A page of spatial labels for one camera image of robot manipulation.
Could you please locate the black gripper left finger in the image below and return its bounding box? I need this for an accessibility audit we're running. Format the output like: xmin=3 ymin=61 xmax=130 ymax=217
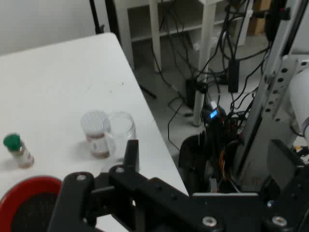
xmin=47 ymin=139 xmax=225 ymax=232

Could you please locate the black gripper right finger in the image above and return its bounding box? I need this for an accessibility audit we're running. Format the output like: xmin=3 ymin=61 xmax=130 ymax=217
xmin=259 ymin=139 xmax=309 ymax=232

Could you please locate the clear glass cup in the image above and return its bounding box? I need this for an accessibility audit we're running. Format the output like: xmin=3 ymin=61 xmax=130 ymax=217
xmin=105 ymin=111 xmax=137 ymax=163

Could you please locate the spice jar with white lid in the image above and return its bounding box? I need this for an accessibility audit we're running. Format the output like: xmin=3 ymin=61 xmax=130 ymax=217
xmin=81 ymin=110 xmax=112 ymax=160

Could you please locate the black device with blue display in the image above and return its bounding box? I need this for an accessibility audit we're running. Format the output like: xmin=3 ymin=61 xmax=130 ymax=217
xmin=202 ymin=101 xmax=228 ymax=128

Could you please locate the black box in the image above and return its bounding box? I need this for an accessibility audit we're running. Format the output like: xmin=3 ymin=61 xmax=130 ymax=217
xmin=185 ymin=78 xmax=198 ymax=109

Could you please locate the black seeds heap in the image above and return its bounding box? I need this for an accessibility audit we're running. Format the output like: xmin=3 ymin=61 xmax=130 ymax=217
xmin=11 ymin=192 xmax=60 ymax=232

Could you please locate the black power adapter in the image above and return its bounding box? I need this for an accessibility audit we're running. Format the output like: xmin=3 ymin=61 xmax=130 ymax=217
xmin=228 ymin=58 xmax=240 ymax=94

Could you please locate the red bowl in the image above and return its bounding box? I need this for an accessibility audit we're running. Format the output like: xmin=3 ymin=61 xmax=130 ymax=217
xmin=0 ymin=175 xmax=63 ymax=232

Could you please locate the small green-capped spice bottle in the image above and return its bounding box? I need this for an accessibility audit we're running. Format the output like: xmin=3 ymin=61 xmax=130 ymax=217
xmin=3 ymin=132 xmax=35 ymax=169

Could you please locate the white furniture leg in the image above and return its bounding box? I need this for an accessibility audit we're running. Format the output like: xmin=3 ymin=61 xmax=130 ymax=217
xmin=149 ymin=0 xmax=163 ymax=73
xmin=192 ymin=0 xmax=217 ymax=128

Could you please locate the white shelf unit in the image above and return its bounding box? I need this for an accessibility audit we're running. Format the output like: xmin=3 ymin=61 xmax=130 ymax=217
xmin=113 ymin=0 xmax=254 ymax=73

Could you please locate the brown cardboard box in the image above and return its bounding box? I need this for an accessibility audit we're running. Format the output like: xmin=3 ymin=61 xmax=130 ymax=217
xmin=247 ymin=0 xmax=269 ymax=37

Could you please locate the aluminium mounting frame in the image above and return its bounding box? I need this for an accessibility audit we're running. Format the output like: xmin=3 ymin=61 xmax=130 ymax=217
xmin=235 ymin=0 xmax=309 ymax=184

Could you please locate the black cable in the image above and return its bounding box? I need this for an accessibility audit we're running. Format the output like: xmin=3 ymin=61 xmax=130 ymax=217
xmin=212 ymin=0 xmax=242 ymax=61

